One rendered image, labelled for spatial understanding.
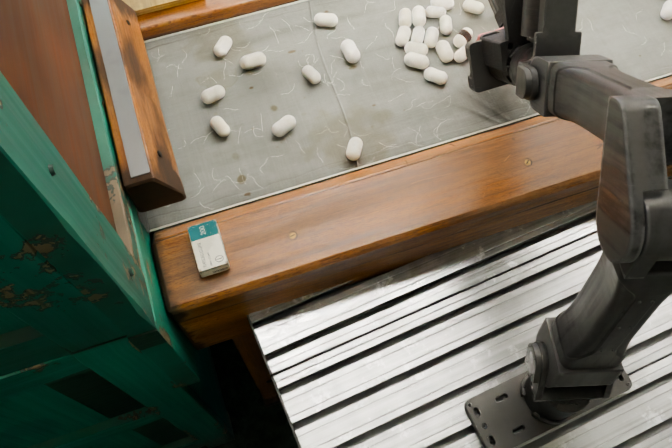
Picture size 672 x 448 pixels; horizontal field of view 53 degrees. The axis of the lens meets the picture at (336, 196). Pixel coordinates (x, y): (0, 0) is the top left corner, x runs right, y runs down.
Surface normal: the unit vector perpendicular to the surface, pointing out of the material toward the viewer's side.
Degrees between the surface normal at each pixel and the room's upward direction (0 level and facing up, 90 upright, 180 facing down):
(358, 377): 0
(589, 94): 88
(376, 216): 0
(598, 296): 90
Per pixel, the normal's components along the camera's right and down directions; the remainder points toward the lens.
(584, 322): -1.00, 0.08
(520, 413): 0.00, -0.44
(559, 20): 0.03, 0.36
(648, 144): 0.01, -0.10
